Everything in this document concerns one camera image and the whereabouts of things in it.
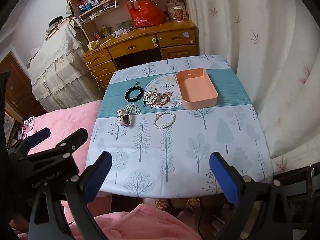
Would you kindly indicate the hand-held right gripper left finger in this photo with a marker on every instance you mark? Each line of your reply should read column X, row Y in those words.
column 96, row 180

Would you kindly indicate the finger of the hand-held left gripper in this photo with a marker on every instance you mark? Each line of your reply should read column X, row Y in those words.
column 38, row 136
column 75, row 140

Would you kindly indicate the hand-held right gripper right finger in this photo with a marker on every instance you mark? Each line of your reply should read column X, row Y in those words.
column 225, row 178

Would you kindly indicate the gold filigree hair clip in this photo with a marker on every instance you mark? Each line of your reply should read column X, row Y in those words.
column 148, row 98

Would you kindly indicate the pink plastic tray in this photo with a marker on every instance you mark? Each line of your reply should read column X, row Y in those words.
column 195, row 87

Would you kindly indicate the pink fleece blanket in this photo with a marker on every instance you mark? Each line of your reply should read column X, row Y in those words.
column 62, row 120

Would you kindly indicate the patterned slipper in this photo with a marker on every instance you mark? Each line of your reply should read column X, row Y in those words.
column 163, row 205
column 193, row 202

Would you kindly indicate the brown wooden door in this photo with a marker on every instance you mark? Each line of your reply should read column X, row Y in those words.
column 17, row 85

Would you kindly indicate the tree print tablecloth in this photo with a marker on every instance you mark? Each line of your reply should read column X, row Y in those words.
column 150, row 155

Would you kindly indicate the pink fleece robe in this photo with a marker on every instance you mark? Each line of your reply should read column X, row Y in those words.
column 140, row 225

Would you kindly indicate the white lace cover cloth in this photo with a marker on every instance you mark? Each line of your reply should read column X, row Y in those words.
column 57, row 62

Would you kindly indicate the small silver charm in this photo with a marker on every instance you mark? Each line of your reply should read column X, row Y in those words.
column 176, row 104

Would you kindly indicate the cream mug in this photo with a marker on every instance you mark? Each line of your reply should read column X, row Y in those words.
column 92, row 46

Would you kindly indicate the stack of books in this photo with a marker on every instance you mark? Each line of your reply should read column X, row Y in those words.
column 56, row 28

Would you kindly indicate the wooden desk with drawers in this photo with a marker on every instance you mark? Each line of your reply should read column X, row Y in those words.
column 135, row 46

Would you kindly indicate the white leaf print curtain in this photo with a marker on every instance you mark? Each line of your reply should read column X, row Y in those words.
column 250, row 42

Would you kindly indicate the red plastic bag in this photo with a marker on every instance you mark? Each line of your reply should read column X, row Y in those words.
column 146, row 12

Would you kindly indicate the patterned ceramic jar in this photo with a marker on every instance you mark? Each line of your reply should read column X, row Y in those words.
column 170, row 11

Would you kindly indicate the red paper cup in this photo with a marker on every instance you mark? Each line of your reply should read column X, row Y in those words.
column 179, row 15

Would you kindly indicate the dark furniture frame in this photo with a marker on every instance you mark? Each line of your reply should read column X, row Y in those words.
column 300, row 192

